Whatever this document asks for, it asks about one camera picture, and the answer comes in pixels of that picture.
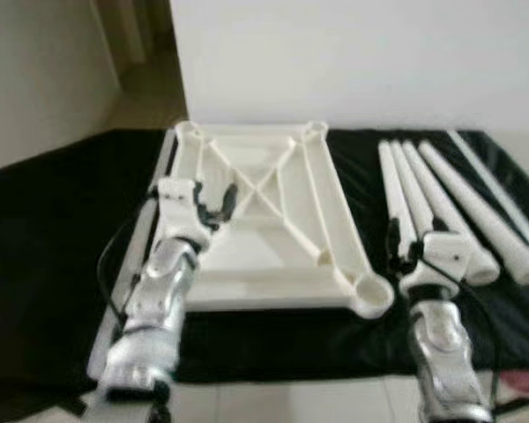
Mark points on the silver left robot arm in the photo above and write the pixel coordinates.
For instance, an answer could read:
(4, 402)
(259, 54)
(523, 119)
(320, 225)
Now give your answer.
(150, 317)

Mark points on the white plastic table top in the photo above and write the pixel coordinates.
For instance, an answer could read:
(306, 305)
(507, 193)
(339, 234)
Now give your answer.
(273, 247)

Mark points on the black table cloth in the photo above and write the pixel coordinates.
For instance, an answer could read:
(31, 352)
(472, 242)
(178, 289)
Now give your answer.
(53, 264)

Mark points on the white plastic table leg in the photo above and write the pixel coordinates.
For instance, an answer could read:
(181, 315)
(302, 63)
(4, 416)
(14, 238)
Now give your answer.
(439, 194)
(420, 194)
(397, 194)
(467, 194)

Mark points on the pink fabric item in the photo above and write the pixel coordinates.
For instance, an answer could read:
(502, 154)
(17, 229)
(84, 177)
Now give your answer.
(525, 383)

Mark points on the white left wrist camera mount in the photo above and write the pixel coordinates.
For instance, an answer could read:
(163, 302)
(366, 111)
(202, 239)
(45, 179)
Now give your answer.
(176, 211)

